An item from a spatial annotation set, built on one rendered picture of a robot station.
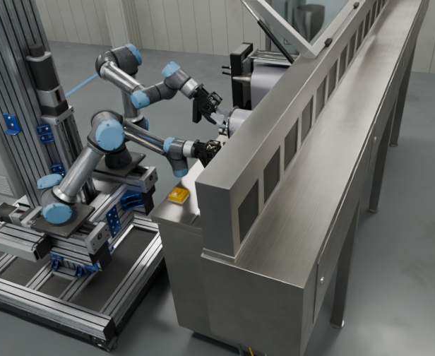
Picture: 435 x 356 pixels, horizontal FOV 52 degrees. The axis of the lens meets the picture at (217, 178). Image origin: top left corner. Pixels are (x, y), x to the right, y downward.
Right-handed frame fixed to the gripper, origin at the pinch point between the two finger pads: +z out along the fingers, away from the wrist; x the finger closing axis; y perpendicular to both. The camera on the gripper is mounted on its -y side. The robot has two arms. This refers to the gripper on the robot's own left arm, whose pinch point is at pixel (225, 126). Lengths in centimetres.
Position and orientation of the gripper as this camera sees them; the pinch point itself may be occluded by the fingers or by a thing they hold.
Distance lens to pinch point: 196.2
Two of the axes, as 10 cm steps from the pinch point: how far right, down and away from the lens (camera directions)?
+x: 4.4, -5.6, 7.1
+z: 7.4, 6.7, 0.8
